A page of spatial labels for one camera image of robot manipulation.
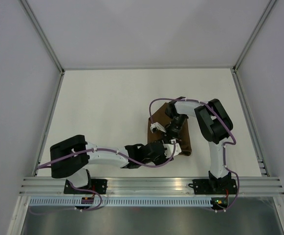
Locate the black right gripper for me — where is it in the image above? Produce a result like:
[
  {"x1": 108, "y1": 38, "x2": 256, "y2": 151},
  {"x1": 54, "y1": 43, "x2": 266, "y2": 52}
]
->
[{"x1": 161, "y1": 114, "x2": 187, "y2": 144}]

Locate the brown cloth napkin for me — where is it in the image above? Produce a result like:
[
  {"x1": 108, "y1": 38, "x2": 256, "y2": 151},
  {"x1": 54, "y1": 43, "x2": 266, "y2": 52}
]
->
[{"x1": 147, "y1": 102, "x2": 192, "y2": 156}]

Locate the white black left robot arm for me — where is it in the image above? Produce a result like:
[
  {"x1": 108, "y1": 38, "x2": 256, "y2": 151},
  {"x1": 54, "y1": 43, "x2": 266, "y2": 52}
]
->
[{"x1": 50, "y1": 135, "x2": 180, "y2": 194}]

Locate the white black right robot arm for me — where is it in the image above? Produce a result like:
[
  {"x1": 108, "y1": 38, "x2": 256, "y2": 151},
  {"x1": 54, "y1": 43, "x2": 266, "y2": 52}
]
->
[{"x1": 165, "y1": 97, "x2": 233, "y2": 193}]

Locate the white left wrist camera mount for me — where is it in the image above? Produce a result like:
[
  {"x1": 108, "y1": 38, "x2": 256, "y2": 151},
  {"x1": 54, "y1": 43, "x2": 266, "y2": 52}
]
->
[{"x1": 163, "y1": 139, "x2": 182, "y2": 158}]

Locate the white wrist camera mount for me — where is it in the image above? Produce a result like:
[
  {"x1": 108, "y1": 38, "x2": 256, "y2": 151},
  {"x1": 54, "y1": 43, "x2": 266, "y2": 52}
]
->
[
  {"x1": 150, "y1": 122, "x2": 166, "y2": 133},
  {"x1": 163, "y1": 139, "x2": 182, "y2": 158}
]

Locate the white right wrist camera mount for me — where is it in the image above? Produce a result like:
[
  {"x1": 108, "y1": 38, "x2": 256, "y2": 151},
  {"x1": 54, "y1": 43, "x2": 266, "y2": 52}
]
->
[{"x1": 150, "y1": 122, "x2": 166, "y2": 133}]

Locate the white slotted cable duct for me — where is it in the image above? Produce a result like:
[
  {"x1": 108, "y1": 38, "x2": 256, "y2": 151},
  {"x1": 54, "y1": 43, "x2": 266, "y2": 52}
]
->
[{"x1": 29, "y1": 196, "x2": 212, "y2": 207}]

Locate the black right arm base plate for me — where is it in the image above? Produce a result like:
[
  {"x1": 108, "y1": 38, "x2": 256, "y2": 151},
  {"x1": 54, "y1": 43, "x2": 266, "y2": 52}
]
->
[{"x1": 188, "y1": 179, "x2": 238, "y2": 195}]

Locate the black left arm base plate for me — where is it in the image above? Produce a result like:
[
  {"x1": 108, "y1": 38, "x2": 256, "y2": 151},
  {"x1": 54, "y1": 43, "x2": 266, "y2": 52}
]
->
[{"x1": 64, "y1": 179, "x2": 108, "y2": 195}]

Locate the right side aluminium rail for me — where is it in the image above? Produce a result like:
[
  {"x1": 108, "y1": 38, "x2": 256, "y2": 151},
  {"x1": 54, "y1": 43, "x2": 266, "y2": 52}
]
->
[{"x1": 230, "y1": 67, "x2": 270, "y2": 177}]

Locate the aluminium rail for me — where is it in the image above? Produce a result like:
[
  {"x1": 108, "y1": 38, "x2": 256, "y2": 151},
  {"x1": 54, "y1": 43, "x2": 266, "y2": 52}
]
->
[
  {"x1": 31, "y1": 70, "x2": 65, "y2": 176},
  {"x1": 230, "y1": 67, "x2": 270, "y2": 177},
  {"x1": 18, "y1": 177, "x2": 284, "y2": 197}
]

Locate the left side aluminium rail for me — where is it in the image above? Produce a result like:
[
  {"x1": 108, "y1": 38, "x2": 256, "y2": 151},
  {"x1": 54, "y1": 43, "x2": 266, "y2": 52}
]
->
[{"x1": 31, "y1": 70, "x2": 65, "y2": 176}]

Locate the aluminium front rail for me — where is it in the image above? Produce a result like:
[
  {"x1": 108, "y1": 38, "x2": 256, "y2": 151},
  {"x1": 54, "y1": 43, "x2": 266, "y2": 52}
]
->
[{"x1": 18, "y1": 177, "x2": 284, "y2": 197}]

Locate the right rear aluminium frame post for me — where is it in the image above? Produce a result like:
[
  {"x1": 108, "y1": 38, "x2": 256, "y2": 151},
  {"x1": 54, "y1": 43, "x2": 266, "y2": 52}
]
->
[{"x1": 232, "y1": 0, "x2": 278, "y2": 73}]

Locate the grey aluminium frame post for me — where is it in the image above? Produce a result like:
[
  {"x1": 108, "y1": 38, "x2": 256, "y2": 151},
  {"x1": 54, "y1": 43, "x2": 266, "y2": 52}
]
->
[{"x1": 19, "y1": 0, "x2": 65, "y2": 74}]

